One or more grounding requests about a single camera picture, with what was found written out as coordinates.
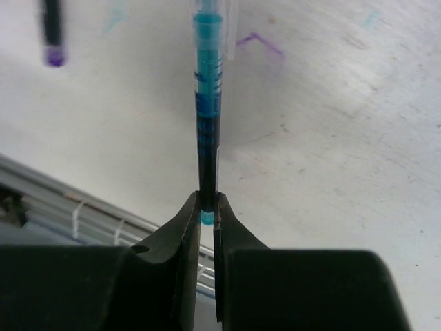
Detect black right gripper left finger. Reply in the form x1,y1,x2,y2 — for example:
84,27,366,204
1,193,201,330

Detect purple thin pen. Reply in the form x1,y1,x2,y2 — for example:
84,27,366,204
39,0,66,68

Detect teal thin pen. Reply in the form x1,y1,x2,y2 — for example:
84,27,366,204
190,0,239,225

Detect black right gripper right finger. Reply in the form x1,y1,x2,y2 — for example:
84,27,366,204
214,194,411,330

